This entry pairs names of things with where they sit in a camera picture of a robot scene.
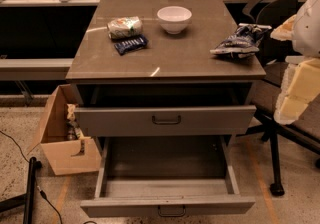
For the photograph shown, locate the dark blue snack packet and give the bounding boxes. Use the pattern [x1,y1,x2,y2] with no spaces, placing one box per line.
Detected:
[114,35,148,55]

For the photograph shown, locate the cardboard box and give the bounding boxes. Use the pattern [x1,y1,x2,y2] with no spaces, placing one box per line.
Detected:
[28,85,101,175]

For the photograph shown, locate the items inside cardboard box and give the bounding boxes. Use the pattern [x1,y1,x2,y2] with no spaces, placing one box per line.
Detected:
[66,104,83,140]

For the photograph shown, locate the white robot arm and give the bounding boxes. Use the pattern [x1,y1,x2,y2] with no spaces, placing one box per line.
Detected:
[271,0,320,124]

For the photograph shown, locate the grey side bench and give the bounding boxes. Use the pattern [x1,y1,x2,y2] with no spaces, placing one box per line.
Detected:
[0,58,73,81]

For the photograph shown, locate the green white snack bag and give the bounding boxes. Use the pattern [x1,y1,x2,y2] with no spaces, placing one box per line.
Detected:
[107,16,143,39]

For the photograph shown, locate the white bowl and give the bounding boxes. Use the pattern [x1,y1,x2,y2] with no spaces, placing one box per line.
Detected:
[157,6,192,34]

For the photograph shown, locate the black office chair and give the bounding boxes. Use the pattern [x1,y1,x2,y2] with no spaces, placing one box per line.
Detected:
[243,0,320,196]

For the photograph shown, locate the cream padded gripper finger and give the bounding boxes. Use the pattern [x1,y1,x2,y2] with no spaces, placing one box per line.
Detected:
[274,58,320,125]
[270,15,296,41]

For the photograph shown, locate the blue chip bag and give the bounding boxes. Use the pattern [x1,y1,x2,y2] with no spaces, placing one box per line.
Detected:
[210,23,272,59]

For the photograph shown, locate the black stand leg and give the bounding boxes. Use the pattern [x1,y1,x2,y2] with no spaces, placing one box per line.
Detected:
[0,157,42,224]

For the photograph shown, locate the grey drawer cabinet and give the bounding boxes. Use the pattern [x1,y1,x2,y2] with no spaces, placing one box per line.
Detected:
[65,0,267,142]

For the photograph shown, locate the upper grey drawer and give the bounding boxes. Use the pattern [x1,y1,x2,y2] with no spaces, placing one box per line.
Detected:
[75,105,256,137]

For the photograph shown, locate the black floor cable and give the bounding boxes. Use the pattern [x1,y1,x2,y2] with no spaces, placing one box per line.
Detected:
[0,130,64,224]

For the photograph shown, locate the lower open grey drawer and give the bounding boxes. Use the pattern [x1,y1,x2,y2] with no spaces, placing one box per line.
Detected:
[81,136,255,218]

